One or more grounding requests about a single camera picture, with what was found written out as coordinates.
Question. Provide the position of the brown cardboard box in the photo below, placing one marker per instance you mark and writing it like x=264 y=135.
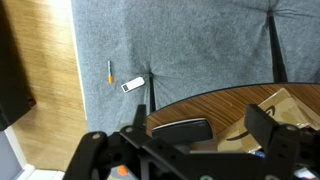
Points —
x=283 y=110

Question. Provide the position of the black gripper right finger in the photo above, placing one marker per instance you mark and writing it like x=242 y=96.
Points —
x=266 y=130

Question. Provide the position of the small white remote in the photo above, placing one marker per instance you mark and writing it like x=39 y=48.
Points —
x=133 y=84

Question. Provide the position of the round wooden table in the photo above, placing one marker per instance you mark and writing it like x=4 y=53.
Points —
x=206 y=106

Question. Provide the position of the black oblong case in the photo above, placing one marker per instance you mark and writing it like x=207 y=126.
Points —
x=183 y=130

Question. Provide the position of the orange tipped pen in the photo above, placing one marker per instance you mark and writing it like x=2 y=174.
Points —
x=110 y=79

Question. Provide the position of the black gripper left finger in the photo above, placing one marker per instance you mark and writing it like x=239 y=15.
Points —
x=140 y=120

